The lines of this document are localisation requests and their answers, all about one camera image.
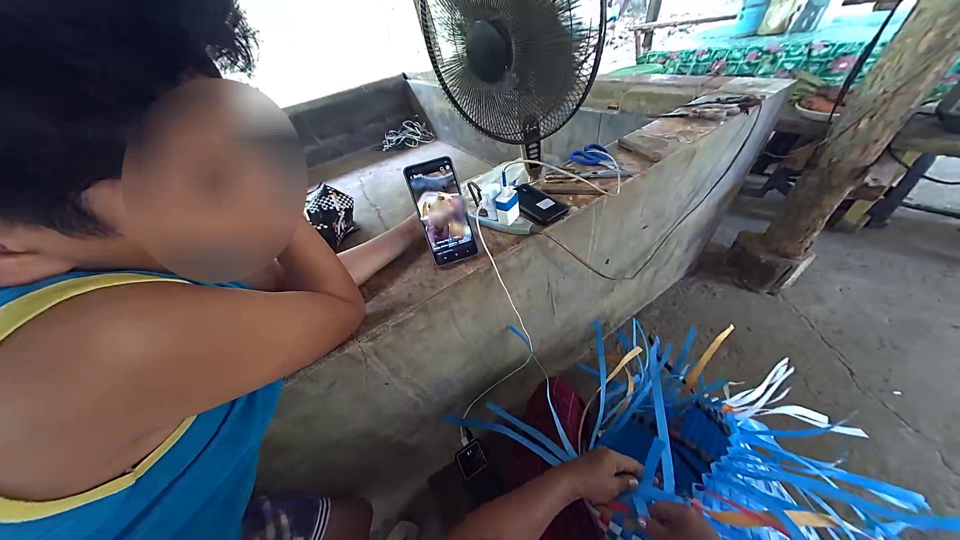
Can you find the person's left hand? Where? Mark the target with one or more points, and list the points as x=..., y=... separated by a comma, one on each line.
x=596, y=475

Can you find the person's right hand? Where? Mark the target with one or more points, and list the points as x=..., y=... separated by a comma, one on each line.
x=679, y=523

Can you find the person's left fingers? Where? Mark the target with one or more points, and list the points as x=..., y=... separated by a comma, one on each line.
x=627, y=473

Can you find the person's right fingers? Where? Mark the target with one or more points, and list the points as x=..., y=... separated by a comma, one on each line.
x=660, y=517

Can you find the blue woven strip basket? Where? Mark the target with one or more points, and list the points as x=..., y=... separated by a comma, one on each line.
x=739, y=465

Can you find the person's left forearm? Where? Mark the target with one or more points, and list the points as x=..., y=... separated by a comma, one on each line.
x=517, y=510

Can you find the person's legs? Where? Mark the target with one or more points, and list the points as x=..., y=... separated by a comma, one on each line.
x=559, y=420

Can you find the small black square device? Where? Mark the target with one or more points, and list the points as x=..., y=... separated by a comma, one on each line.
x=471, y=459

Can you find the concrete trough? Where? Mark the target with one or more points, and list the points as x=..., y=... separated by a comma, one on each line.
x=525, y=300

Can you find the black phone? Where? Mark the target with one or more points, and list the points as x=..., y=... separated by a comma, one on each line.
x=542, y=205

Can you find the white power strip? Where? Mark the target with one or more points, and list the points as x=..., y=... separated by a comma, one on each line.
x=496, y=222

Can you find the blue and white charger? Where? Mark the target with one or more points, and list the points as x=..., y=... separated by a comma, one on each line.
x=508, y=205

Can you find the white plug adapter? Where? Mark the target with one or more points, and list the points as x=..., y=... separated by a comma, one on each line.
x=487, y=199

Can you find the smartphone with lit screen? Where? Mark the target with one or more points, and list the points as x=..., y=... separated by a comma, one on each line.
x=441, y=210

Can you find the flat wooden piece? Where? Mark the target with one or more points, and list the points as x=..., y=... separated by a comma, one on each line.
x=651, y=144

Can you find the black and white woven pouch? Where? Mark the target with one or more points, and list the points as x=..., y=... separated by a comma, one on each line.
x=330, y=213

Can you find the wooden bench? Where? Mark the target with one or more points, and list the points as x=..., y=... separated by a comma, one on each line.
x=896, y=161

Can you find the bowl of food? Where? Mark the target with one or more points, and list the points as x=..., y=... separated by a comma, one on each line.
x=820, y=103

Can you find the black standing fan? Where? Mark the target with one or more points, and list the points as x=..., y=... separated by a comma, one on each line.
x=510, y=67

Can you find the green floral tablecloth table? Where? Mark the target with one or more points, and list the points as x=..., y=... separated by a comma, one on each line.
x=757, y=60

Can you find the blue container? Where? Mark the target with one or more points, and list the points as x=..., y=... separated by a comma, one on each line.
x=751, y=16

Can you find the wooden post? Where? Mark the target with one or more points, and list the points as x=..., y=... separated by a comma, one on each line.
x=847, y=150

